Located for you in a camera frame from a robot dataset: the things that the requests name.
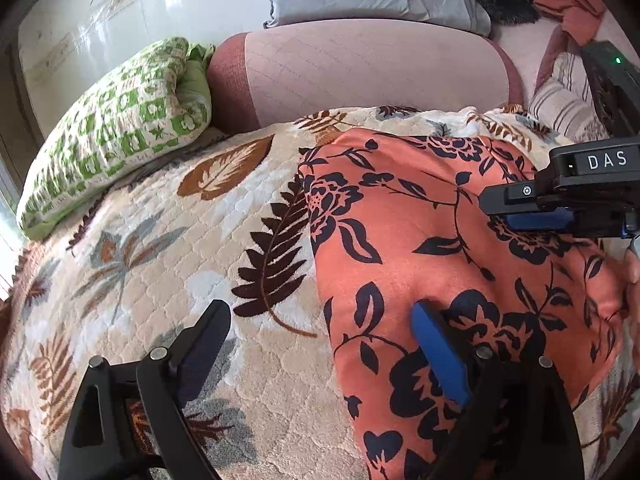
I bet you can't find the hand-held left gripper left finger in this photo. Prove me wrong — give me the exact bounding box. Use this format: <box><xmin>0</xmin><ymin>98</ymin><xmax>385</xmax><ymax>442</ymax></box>
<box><xmin>57</xmin><ymin>299</ymin><xmax>233</xmax><ymax>480</ymax></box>

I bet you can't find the orange floral garment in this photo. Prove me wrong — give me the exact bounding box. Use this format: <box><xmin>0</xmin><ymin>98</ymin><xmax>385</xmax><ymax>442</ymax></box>
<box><xmin>297</xmin><ymin>127</ymin><xmax>640</xmax><ymax>480</ymax></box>

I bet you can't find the leaf-patterned quilted bed cover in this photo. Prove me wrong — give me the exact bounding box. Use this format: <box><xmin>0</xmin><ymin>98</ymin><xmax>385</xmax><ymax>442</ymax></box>
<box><xmin>0</xmin><ymin>105</ymin><xmax>640</xmax><ymax>480</ymax></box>

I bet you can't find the pink padded headboard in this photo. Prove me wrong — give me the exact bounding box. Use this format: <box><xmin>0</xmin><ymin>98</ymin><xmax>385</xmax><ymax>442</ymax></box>
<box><xmin>206</xmin><ymin>19</ymin><xmax>526</xmax><ymax>133</ymax></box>

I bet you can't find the green patterned pillow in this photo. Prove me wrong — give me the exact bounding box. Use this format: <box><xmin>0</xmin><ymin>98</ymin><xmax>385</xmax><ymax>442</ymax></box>
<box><xmin>15</xmin><ymin>36</ymin><xmax>216</xmax><ymax>242</ymax></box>

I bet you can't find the rust-coloured cloth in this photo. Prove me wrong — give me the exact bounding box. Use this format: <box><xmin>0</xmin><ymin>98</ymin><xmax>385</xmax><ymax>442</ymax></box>
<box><xmin>529</xmin><ymin>0</ymin><xmax>608</xmax><ymax>47</ymax></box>

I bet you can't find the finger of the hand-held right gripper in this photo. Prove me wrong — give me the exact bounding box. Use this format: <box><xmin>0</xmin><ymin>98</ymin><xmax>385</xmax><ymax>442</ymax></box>
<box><xmin>478</xmin><ymin>180</ymin><xmax>576</xmax><ymax>235</ymax></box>

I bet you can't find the striped pillow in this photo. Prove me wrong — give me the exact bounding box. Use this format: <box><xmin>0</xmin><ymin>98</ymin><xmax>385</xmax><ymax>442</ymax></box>
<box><xmin>527</xmin><ymin>50</ymin><xmax>612</xmax><ymax>143</ymax></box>

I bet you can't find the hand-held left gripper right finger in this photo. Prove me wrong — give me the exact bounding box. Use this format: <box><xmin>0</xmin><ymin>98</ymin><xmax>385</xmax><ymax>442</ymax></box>
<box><xmin>410</xmin><ymin>300</ymin><xmax>586</xmax><ymax>480</ymax></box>

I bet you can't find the person's right hand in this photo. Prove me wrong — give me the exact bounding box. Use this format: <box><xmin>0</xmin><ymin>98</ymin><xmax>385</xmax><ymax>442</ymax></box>
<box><xmin>625</xmin><ymin>241</ymin><xmax>640</xmax><ymax>285</ymax></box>

